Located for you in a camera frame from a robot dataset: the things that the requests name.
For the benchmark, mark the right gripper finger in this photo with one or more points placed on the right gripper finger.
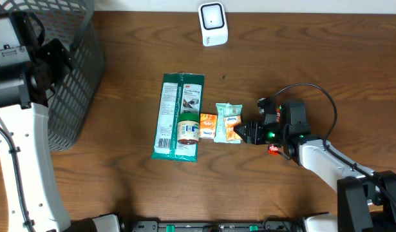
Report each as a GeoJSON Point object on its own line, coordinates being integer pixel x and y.
{"type": "Point", "coordinates": [248, 127]}
{"type": "Point", "coordinates": [251, 137]}

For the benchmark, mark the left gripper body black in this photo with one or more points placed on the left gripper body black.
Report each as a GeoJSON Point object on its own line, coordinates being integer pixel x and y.
{"type": "Point", "coordinates": [49, 67]}

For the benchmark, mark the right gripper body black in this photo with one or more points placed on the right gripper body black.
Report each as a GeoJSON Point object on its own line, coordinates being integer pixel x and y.
{"type": "Point", "coordinates": [274, 133]}

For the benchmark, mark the orange tissue pack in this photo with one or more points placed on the orange tissue pack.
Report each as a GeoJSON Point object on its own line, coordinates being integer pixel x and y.
{"type": "Point", "coordinates": [230, 122]}
{"type": "Point", "coordinates": [207, 126]}

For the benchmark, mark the red snack bar wrapper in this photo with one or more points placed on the red snack bar wrapper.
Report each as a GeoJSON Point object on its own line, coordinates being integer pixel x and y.
{"type": "Point", "coordinates": [274, 149]}

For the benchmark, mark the mint green wipes packet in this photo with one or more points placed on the mint green wipes packet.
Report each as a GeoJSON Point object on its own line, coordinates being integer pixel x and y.
{"type": "Point", "coordinates": [226, 110]}

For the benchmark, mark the green lid glass jar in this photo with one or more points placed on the green lid glass jar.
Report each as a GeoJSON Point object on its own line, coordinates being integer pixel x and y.
{"type": "Point", "coordinates": [188, 128]}

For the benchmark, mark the green 3M gloves package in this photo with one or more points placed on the green 3M gloves package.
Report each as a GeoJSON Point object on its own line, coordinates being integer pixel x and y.
{"type": "Point", "coordinates": [180, 93]}

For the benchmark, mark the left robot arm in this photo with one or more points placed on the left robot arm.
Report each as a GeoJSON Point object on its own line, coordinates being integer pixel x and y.
{"type": "Point", "coordinates": [29, 67]}

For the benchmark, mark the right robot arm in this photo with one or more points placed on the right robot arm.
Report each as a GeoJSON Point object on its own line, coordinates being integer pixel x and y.
{"type": "Point", "coordinates": [366, 199]}

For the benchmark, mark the white barcode scanner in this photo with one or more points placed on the white barcode scanner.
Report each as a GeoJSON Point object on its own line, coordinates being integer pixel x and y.
{"type": "Point", "coordinates": [213, 24]}

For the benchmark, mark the grey plastic mesh basket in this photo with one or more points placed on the grey plastic mesh basket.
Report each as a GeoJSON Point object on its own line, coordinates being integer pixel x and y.
{"type": "Point", "coordinates": [70, 98]}

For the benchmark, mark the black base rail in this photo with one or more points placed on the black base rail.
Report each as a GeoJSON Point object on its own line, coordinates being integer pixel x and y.
{"type": "Point", "coordinates": [272, 224]}

